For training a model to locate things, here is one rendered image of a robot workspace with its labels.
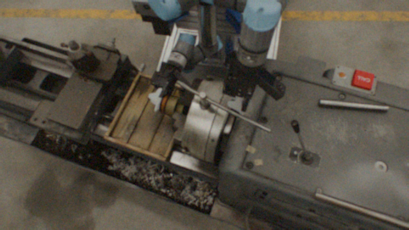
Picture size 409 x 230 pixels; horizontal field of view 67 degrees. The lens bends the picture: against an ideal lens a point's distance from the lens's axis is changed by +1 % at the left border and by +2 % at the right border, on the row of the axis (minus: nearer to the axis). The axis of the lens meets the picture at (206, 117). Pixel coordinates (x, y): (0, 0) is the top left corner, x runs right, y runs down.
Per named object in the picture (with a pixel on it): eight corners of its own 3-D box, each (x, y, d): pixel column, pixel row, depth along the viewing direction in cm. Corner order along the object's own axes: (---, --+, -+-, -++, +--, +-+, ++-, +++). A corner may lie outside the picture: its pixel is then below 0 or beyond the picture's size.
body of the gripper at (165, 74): (153, 91, 126) (165, 67, 130) (171, 97, 124) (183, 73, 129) (148, 81, 119) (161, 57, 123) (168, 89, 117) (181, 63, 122)
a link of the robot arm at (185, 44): (198, 46, 135) (196, 34, 127) (188, 66, 131) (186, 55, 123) (181, 41, 136) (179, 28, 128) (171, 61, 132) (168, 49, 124)
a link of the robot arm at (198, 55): (205, 65, 143) (204, 51, 133) (185, 78, 141) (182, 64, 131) (195, 54, 146) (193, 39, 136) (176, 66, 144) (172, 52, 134)
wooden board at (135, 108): (197, 94, 145) (196, 89, 141) (167, 163, 132) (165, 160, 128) (140, 75, 150) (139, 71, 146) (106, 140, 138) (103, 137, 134)
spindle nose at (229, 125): (243, 111, 127) (246, 92, 107) (227, 157, 121) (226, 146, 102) (237, 108, 127) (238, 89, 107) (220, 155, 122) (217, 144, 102)
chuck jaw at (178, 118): (202, 120, 113) (189, 146, 107) (202, 126, 117) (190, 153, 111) (174, 111, 115) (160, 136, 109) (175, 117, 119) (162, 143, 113)
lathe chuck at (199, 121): (233, 99, 134) (233, 67, 104) (208, 167, 126) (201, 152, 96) (213, 93, 136) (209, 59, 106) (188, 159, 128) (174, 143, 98)
